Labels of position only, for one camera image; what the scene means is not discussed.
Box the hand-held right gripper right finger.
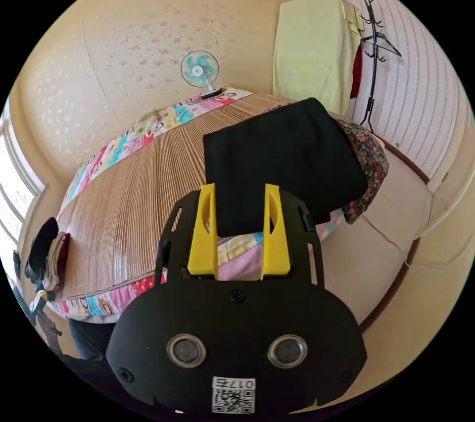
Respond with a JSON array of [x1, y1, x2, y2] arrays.
[[260, 184, 290, 280]]

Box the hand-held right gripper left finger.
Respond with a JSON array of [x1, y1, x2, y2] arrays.
[[187, 183, 219, 280]]

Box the black pants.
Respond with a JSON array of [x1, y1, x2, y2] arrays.
[[202, 97, 369, 238]]

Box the bed with woven mat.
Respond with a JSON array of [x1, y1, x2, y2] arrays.
[[51, 87, 390, 324]]

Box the dark floral cloth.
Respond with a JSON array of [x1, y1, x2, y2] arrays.
[[335, 120, 389, 224]]

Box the person's body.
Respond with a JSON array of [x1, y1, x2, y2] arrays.
[[55, 319, 123, 389]]

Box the pile of clothes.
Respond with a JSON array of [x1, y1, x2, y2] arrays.
[[24, 216, 72, 304]]

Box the turquoise table fan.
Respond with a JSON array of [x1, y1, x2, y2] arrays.
[[181, 50, 226, 101]]

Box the red cloth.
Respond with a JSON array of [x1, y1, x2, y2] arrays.
[[350, 46, 364, 100]]

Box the window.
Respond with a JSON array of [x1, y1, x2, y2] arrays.
[[0, 99, 48, 244]]

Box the cupboard under yellow cloth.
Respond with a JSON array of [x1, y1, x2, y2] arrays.
[[273, 0, 365, 116]]

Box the black coat rack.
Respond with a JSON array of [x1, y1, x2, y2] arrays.
[[351, 0, 403, 134]]

